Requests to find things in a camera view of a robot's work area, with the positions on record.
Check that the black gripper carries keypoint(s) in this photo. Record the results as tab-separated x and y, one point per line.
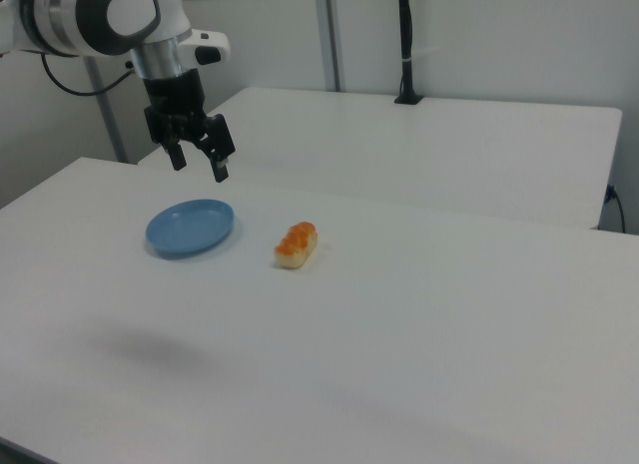
175	97

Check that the orange glazed bread loaf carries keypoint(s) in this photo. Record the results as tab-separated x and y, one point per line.
295	247

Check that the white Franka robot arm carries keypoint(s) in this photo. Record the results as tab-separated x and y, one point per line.
75	15

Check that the blue plastic plate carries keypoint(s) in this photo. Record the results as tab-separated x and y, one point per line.
190	229

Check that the white background table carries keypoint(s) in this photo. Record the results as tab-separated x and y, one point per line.
424	149

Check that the grey wall frame post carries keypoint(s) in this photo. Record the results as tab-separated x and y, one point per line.
333	35
107	120

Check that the black camera stand pole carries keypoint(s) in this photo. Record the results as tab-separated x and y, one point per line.
408	45

